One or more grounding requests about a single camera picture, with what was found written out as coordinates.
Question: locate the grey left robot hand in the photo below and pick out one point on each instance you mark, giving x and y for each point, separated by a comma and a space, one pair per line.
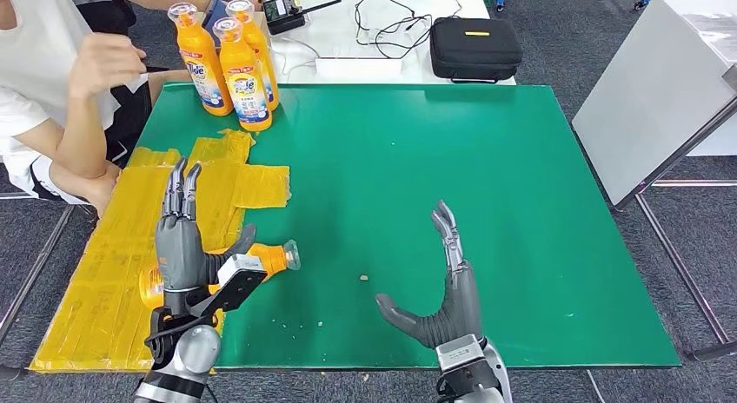
178, 251

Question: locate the person's right hand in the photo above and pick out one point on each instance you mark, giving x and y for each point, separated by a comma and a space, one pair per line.
101, 61

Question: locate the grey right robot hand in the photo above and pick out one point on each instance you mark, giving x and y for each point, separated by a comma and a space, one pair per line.
460, 308

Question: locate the orange Tide detergent bottle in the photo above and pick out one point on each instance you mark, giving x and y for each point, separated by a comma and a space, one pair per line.
270, 259
260, 49
201, 66
245, 84

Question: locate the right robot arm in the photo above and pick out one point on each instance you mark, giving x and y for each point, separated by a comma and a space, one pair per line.
495, 383

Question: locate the person's right forearm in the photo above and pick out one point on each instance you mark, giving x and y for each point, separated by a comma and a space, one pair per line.
83, 136

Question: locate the brown cardboard box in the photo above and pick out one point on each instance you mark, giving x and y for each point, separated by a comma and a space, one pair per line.
265, 22

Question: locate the black radio controller with antennas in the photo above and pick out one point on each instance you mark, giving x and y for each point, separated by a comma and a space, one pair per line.
283, 16

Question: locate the blue tablet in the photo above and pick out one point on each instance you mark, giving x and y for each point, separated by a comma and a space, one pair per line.
215, 9

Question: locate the black office chair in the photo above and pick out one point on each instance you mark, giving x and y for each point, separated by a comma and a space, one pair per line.
106, 12

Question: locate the yellow taped cardboard sheet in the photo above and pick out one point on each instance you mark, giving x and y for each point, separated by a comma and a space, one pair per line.
109, 274

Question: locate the person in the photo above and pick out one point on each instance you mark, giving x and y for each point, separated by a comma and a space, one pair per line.
29, 72

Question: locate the white desk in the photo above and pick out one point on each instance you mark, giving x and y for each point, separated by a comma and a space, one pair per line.
334, 38

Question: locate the green topped work table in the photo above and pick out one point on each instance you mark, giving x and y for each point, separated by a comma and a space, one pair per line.
403, 159

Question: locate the black carrying case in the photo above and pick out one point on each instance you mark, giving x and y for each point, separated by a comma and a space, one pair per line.
475, 50

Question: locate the white tilted panel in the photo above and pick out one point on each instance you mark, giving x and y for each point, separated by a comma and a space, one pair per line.
650, 101

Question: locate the white side table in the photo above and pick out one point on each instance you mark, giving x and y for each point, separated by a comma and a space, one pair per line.
699, 6

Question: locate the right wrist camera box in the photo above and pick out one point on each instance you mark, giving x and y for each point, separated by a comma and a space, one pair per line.
460, 351

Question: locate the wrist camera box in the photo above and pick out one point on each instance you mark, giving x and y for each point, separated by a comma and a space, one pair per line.
460, 351
239, 282

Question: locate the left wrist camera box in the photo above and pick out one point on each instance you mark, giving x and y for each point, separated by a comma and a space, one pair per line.
239, 282

